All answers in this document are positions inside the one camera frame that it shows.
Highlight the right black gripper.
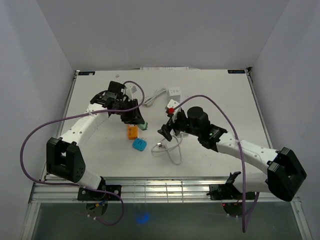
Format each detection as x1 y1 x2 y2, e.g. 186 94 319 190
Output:
157 110 200 142

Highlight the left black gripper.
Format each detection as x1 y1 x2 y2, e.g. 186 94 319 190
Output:
113 98 145 126

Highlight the green plug adapter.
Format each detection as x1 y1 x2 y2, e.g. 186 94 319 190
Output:
137 122 148 131

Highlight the white pastel power strip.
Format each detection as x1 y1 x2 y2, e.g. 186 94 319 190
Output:
175 132 189 138

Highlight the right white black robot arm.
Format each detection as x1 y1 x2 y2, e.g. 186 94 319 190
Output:
158 106 307 202

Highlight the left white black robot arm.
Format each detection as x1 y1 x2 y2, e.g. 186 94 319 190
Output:
46 81 148 200

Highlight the blue plug adapter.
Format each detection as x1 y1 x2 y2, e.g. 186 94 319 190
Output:
132 137 147 152

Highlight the orange power adapter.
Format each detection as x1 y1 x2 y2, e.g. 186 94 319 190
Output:
127 124 138 140

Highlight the white cube socket adapter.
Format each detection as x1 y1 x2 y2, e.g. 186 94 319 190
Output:
168 87 182 103

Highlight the left blue corner label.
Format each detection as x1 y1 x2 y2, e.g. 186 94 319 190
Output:
78 71 96 76

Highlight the blue corner label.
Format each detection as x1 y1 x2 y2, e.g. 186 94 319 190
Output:
227 69 246 74
78 71 96 76

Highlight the right blue corner label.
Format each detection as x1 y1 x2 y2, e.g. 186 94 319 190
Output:
227 69 246 74

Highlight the bundled white cable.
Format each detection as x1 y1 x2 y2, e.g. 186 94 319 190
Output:
142 87 168 108

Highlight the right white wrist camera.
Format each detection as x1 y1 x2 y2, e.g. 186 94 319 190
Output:
165 99 181 122

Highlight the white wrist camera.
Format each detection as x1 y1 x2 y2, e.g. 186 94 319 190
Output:
165 99 181 122
125 86 137 100

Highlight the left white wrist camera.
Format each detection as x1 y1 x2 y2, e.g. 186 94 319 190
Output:
125 86 137 100

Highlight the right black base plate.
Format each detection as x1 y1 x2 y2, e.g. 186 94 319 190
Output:
206 184 243 200

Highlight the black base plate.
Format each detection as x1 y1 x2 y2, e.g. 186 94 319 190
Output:
76 184 122 201
206 184 243 200

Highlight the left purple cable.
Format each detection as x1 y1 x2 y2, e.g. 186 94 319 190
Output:
19 80 146 227

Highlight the purple cable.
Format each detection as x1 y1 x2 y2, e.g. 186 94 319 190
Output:
19 80 146 227
172 94 260 234

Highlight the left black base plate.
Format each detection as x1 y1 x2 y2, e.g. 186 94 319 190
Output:
76 184 122 201

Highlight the aluminium front rail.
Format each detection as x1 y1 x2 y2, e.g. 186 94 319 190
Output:
27 176 301 205

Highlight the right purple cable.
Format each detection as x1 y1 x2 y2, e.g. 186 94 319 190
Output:
172 94 260 234

